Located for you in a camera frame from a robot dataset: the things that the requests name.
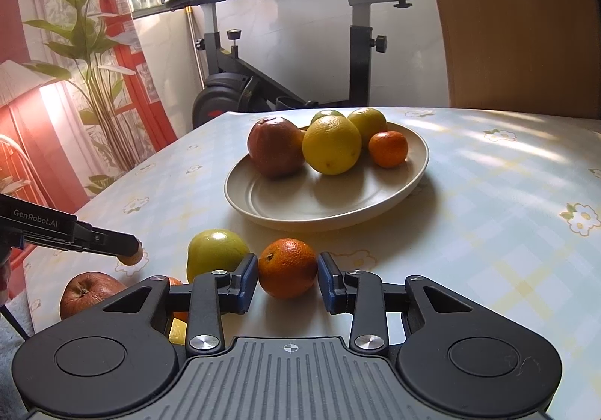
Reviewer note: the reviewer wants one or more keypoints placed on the red apple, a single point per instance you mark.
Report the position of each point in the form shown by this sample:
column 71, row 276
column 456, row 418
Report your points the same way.
column 84, row 295
column 274, row 148

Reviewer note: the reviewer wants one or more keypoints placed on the beige oval plate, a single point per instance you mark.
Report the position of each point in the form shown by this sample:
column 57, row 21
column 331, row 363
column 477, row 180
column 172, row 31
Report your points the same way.
column 305, row 204

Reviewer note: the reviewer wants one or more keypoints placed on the plant print curtain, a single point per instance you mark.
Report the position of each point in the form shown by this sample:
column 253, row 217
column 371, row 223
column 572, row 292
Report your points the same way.
column 70, row 73

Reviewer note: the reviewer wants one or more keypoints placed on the large green apple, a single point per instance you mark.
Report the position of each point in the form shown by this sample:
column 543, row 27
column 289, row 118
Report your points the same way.
column 213, row 253

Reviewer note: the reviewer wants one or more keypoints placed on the mandarin orange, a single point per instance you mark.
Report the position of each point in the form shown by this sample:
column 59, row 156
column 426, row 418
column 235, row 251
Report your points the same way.
column 387, row 149
column 287, row 267
column 180, row 313

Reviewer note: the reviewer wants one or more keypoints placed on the large yellow citrus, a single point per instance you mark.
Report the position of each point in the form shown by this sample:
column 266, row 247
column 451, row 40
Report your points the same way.
column 331, row 150

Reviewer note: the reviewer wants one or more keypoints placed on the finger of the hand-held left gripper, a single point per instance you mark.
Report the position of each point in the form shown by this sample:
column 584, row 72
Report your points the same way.
column 112, row 242

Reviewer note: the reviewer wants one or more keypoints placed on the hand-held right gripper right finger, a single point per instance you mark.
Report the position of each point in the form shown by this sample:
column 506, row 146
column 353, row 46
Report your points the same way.
column 328, row 284

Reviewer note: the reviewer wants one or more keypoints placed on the black exercise bike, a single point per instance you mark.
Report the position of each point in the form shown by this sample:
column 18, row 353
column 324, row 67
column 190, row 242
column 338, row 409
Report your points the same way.
column 216, row 103

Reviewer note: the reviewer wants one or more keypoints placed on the metal pipe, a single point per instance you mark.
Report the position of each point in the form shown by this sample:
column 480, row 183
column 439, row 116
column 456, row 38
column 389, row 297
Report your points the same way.
column 195, row 49

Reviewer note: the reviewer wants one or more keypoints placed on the yellow-green lime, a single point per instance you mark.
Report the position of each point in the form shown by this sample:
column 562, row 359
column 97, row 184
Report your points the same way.
column 371, row 122

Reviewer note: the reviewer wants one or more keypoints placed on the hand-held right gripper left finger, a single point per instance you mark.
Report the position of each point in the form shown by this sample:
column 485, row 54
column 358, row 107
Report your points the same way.
column 246, row 284

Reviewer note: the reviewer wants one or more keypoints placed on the yellow lemon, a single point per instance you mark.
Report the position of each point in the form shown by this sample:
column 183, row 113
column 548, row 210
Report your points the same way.
column 177, row 333

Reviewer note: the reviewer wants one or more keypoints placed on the wooden chair back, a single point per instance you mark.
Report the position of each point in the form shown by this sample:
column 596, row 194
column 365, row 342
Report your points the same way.
column 516, row 26

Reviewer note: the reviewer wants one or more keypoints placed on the small yellow loquat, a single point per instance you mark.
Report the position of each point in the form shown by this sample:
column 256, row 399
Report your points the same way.
column 131, row 259

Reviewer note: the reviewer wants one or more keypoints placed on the small green apple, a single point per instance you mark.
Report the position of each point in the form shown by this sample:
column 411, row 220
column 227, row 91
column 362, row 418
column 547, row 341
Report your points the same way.
column 327, row 114

